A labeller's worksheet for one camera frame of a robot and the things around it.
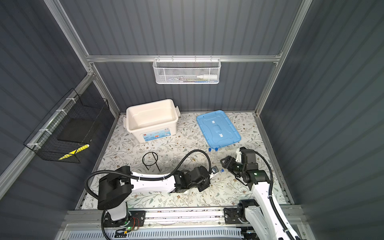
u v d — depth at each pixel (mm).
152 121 1132
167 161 889
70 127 738
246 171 599
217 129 1099
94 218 758
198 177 616
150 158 958
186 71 1236
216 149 822
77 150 695
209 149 818
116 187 477
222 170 708
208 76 922
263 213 470
